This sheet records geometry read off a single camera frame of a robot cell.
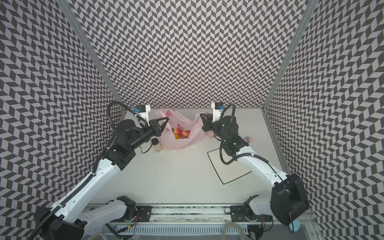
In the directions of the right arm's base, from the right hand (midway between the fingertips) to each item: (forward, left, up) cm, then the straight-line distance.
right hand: (199, 118), depth 74 cm
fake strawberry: (+8, +10, -25) cm, 28 cm away
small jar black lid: (-3, +26, -21) cm, 33 cm away
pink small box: (+7, -7, -25) cm, 27 cm away
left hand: (-5, +13, +5) cm, 15 cm away
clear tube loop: (-43, -16, -25) cm, 52 cm away
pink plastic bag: (+8, +14, -24) cm, 29 cm away
